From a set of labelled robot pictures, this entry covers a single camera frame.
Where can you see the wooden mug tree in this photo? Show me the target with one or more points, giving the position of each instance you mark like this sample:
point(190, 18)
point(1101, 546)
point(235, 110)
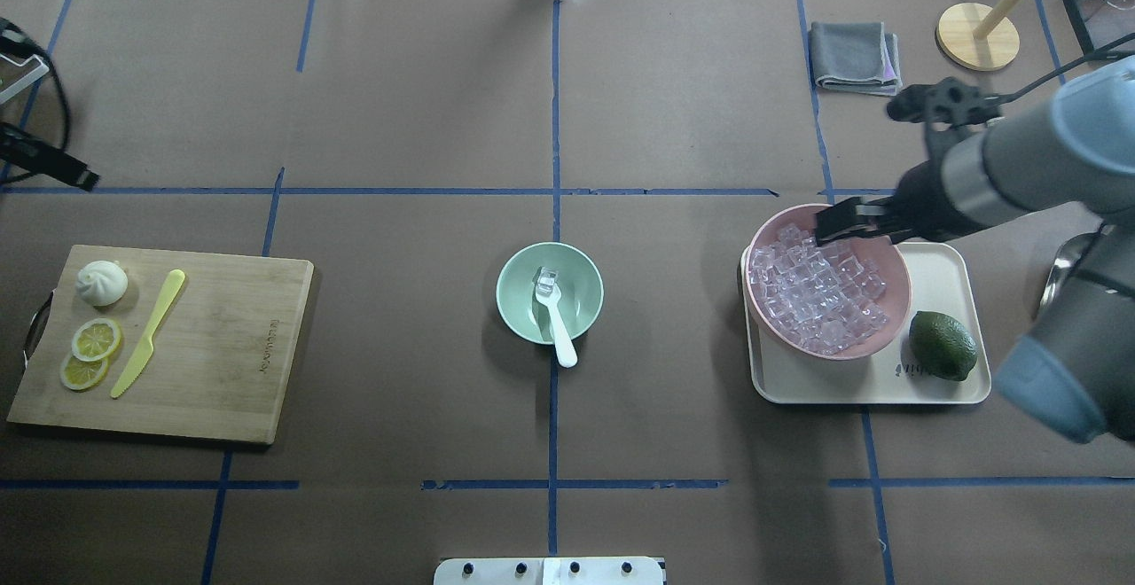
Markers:
point(979, 37)

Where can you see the clear ice cubes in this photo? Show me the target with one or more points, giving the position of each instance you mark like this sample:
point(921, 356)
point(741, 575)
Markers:
point(824, 299)

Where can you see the pink bowl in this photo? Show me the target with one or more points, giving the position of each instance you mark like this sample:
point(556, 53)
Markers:
point(897, 299)

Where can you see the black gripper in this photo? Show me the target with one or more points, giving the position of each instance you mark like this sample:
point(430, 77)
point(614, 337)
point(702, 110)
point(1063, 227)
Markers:
point(920, 196)

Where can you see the lemon slices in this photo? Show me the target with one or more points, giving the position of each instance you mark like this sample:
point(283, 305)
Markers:
point(92, 347)

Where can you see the wooden cutting board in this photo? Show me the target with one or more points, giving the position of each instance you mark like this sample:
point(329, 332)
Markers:
point(222, 355)

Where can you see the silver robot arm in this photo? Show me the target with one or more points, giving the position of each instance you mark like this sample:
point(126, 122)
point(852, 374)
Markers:
point(1062, 167)

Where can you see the metal tray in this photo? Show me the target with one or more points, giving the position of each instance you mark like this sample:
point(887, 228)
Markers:
point(1102, 25)

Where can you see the cup rack with cups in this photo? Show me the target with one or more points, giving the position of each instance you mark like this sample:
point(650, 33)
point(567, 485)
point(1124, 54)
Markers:
point(19, 74)

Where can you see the green bowl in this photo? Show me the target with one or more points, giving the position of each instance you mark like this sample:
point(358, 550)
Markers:
point(578, 278)

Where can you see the folded grey cloth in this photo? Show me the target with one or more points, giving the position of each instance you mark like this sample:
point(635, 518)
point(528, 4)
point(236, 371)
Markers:
point(855, 57)

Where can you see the single clear ice cube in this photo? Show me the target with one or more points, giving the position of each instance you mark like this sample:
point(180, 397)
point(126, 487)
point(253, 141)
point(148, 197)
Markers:
point(545, 282)

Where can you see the white garlic bulb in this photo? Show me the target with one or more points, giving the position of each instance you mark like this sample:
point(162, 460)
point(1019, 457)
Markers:
point(101, 283)

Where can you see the beige tray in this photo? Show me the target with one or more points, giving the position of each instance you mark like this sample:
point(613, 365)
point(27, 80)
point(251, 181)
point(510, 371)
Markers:
point(893, 376)

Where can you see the steel ice scoop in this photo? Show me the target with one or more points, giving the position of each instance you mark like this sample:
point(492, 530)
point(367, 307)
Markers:
point(1065, 261)

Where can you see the yellow plastic knife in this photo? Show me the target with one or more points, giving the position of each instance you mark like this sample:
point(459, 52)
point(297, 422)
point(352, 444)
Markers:
point(144, 349)

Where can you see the green lime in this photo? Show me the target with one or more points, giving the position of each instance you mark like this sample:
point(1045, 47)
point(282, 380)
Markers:
point(942, 345)

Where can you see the white plastic spoon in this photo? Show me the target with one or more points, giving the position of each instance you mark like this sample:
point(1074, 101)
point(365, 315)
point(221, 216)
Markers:
point(563, 346)

